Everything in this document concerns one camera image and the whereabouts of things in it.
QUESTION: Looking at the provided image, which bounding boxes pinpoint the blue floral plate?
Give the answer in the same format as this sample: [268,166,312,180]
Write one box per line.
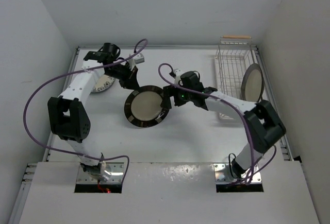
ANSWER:
[91,75,116,93]

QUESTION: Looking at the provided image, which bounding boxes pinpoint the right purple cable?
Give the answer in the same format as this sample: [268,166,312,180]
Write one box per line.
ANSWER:
[158,63,278,186]

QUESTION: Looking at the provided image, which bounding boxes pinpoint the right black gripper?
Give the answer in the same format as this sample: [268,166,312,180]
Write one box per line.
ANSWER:
[161,82,194,109]

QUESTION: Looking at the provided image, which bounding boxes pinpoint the plain dark rim plate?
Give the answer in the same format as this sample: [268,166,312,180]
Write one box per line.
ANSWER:
[241,63,265,102]

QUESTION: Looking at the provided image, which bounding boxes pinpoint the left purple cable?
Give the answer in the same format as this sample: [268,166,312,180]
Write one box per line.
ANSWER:
[23,38,149,183]

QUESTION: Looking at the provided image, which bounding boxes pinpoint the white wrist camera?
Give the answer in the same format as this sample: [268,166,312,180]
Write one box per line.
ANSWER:
[127,53,145,71]
[169,68,183,85]

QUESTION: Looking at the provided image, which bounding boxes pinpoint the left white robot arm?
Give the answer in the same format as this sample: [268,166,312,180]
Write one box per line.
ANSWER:
[47,43,144,182]

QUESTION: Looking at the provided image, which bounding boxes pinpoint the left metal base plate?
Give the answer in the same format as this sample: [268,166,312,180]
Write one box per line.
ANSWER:
[76,162,125,185]

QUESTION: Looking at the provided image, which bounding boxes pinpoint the metal wire dish rack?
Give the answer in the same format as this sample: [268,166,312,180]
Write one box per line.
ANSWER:
[214,35,261,100]

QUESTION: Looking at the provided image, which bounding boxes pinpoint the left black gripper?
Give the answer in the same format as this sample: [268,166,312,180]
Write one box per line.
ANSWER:
[105,61,139,90]

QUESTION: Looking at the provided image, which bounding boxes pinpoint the metal base plate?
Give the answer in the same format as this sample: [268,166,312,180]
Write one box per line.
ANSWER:
[76,162,125,185]
[213,163,262,185]

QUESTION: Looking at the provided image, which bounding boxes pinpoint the purple cable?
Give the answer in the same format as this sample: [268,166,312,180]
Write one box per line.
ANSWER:
[23,38,149,183]
[158,63,278,186]

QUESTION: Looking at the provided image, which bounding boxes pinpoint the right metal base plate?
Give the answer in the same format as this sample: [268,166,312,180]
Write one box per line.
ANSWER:
[213,163,262,185]

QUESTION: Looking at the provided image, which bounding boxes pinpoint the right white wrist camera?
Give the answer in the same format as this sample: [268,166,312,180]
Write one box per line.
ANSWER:
[169,68,183,85]

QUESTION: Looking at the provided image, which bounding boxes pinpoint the striped dark rim plate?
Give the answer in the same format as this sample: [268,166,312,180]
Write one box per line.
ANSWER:
[124,85,169,128]

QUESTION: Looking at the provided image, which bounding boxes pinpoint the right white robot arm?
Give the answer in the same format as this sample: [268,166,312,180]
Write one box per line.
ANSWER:
[161,69,286,178]

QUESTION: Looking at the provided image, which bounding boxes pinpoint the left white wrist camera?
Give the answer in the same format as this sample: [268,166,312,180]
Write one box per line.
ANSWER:
[127,53,145,71]

